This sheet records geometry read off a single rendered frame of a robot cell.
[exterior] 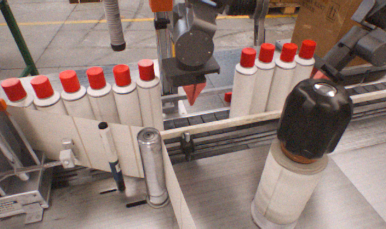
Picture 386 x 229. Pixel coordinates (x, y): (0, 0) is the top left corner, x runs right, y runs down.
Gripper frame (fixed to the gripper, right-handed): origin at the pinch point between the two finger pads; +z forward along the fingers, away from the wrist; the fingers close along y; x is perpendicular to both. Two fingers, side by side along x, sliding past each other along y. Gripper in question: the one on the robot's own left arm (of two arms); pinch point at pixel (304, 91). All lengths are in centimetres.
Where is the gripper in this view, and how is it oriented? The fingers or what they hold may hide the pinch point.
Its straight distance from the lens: 80.1
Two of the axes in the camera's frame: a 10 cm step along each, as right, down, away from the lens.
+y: 2.8, 6.3, -7.2
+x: 7.7, 3.1, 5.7
